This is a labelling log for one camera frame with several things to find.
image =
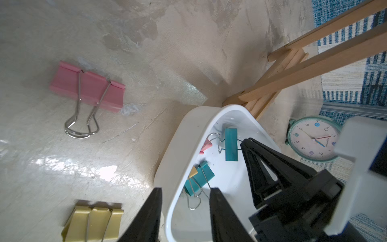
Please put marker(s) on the teal alarm clock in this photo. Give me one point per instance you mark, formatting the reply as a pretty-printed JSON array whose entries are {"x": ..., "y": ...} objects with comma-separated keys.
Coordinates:
[{"x": 313, "y": 138}]

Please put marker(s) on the pink binder clip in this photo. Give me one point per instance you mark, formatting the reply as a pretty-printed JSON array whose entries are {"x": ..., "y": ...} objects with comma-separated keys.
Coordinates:
[{"x": 88, "y": 87}]

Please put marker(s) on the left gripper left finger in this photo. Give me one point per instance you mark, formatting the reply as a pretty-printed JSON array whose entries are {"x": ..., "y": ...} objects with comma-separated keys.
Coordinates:
[{"x": 146, "y": 224}]

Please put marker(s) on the pink clip inside box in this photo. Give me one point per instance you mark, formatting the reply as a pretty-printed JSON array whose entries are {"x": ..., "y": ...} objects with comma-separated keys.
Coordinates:
[{"x": 207, "y": 144}]

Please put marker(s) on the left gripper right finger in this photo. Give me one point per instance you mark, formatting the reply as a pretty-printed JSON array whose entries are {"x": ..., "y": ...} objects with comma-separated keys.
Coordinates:
[{"x": 226, "y": 227}]

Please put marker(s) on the white plastic storage box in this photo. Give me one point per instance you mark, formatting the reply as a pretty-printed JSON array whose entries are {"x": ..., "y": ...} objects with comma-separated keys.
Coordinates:
[{"x": 186, "y": 177}]

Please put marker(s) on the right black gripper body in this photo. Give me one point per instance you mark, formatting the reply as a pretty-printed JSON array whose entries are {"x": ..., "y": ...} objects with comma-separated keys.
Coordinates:
[{"x": 298, "y": 212}]

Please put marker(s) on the teal binder clip in box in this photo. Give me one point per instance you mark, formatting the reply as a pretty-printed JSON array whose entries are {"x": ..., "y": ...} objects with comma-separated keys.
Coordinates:
[{"x": 227, "y": 142}]

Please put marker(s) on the small wooden easel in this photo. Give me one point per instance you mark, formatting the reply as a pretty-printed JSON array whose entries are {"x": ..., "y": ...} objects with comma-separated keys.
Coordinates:
[{"x": 291, "y": 67}]

